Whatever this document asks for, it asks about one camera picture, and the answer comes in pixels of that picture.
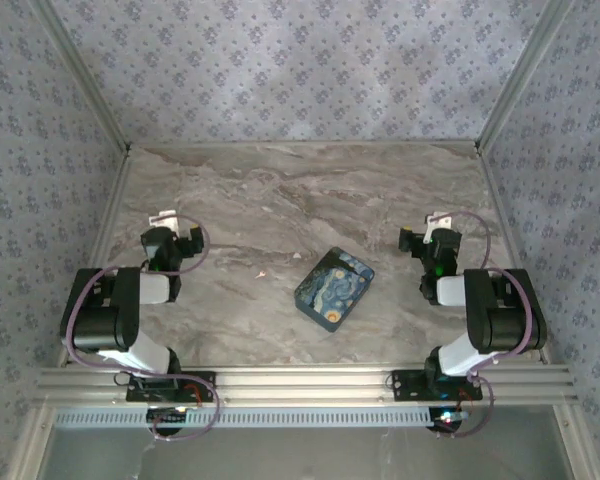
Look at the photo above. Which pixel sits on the starry night print box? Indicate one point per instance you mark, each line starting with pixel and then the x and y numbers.
pixel 335 290

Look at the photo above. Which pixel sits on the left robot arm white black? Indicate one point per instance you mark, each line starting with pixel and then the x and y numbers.
pixel 100 320

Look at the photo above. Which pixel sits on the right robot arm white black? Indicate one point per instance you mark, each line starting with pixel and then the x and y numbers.
pixel 505 320

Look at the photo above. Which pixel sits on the black electronics module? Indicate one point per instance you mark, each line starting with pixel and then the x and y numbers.
pixel 167 421
pixel 442 422

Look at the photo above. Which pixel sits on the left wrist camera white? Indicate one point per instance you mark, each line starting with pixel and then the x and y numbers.
pixel 162 218

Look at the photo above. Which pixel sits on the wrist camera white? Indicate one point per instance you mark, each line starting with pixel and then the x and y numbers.
pixel 437 219
pixel 162 218

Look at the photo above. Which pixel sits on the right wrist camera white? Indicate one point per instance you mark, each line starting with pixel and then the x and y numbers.
pixel 437 219

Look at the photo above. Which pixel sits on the aluminium table edge rail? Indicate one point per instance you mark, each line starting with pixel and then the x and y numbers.
pixel 355 144
pixel 100 240

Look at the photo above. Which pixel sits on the aluminium frame beam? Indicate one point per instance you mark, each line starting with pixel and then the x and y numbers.
pixel 305 385

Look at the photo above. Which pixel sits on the aluminium frame post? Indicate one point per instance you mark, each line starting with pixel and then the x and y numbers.
pixel 519 75
pixel 86 75

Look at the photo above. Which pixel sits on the aluminium frame leg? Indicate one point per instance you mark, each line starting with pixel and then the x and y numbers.
pixel 30 445
pixel 577 460

